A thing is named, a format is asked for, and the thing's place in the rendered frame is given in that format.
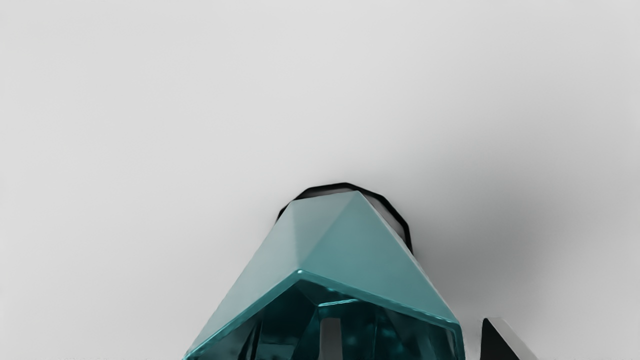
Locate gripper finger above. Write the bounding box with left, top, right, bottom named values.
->
left=480, top=317, right=540, bottom=360

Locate teal faceted mug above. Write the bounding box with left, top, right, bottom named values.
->
left=182, top=189, right=466, bottom=360

